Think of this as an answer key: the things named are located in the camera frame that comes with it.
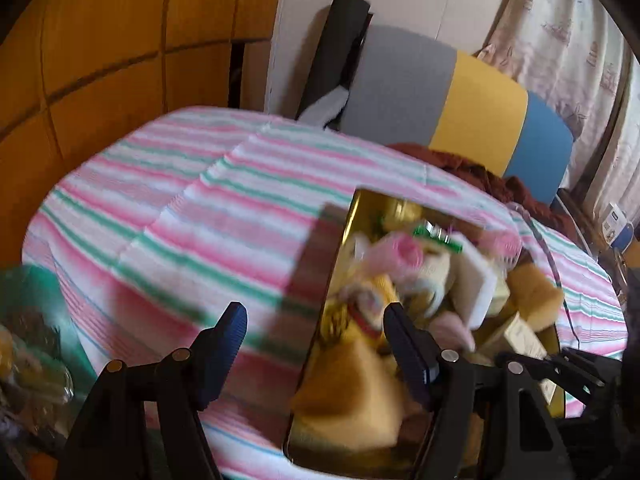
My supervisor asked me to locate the black rolled mat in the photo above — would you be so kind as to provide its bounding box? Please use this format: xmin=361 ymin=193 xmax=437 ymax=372
xmin=297 ymin=0 xmax=373 ymax=121

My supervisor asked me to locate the green plastic bag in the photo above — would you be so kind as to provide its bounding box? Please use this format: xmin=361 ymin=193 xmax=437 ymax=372
xmin=0 ymin=264 xmax=98 ymax=461

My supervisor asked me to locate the white pink hair roller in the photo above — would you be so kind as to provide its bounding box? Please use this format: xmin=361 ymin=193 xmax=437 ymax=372
xmin=480 ymin=230 xmax=523 ymax=266

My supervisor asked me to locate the pink sock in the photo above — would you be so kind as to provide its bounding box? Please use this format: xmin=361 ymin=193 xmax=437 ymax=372
xmin=430 ymin=310 xmax=478 ymax=353

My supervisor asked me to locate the pink green striped tablecloth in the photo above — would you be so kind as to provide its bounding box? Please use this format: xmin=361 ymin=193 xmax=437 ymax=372
xmin=22 ymin=105 xmax=628 ymax=480

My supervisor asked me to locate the beige cardboard box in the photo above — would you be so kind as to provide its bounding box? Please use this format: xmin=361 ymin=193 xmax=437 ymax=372
xmin=480 ymin=310 xmax=548 ymax=366

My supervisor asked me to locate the white rectangular box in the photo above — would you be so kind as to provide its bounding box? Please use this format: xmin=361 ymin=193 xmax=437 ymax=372
xmin=452 ymin=245 xmax=501 ymax=326

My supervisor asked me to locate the wooden wardrobe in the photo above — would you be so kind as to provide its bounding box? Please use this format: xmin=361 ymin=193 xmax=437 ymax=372
xmin=0 ymin=0 xmax=288 ymax=266

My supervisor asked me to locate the yellow sponge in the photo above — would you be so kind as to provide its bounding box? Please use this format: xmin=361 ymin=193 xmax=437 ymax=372
xmin=292 ymin=345 xmax=408 ymax=448
xmin=505 ymin=262 xmax=566 ymax=333

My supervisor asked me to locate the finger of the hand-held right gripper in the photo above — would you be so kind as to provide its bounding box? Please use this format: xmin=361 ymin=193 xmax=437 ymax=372
xmin=525 ymin=360 xmax=593 ymax=403
xmin=560 ymin=347 xmax=608 ymax=386

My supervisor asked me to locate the white box with blue label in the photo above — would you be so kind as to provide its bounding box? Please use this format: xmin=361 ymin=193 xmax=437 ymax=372
xmin=602 ymin=203 xmax=623 ymax=243

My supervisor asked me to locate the brown jacket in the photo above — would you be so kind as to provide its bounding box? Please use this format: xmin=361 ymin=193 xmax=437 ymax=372
xmin=387 ymin=142 xmax=581 ymax=233

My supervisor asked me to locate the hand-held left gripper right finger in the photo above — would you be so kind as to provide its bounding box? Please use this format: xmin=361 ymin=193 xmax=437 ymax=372
xmin=383 ymin=303 xmax=572 ymax=480

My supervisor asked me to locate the yellow patterned sock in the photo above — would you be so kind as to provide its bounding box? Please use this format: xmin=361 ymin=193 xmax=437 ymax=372
xmin=322 ymin=270 xmax=396 ymax=346

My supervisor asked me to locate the blue round item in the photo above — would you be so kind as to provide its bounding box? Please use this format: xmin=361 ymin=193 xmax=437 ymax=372
xmin=612 ymin=222 xmax=636 ymax=253

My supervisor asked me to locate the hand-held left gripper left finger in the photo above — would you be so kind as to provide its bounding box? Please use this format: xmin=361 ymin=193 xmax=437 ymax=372
xmin=60 ymin=302 xmax=249 ymax=480

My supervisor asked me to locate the gold metal tin tray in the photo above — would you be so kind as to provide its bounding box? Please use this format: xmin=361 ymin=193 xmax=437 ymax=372
xmin=282 ymin=187 xmax=581 ymax=480

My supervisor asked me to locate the grey yellow blue chair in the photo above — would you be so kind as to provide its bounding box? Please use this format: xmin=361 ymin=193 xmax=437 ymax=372
xmin=295 ymin=22 xmax=576 ymax=208

